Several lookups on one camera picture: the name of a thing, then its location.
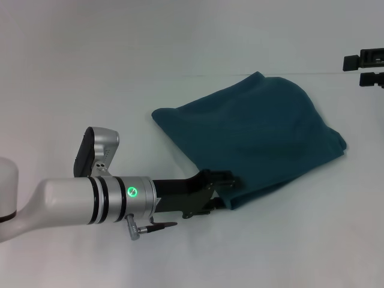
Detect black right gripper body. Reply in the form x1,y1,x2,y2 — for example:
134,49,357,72
359,47,384,67

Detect dark left arm cable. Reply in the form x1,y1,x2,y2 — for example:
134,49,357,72
146,217,178,232

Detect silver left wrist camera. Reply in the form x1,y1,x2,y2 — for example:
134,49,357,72
73,126,120,178

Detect silver camera mount bracket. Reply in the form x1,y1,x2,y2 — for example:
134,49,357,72
89,161,113,178

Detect blue short-sleeved shirt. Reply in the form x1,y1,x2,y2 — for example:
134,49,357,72
151,71,349,211

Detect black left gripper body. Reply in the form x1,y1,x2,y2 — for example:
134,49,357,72
152,169,217,219

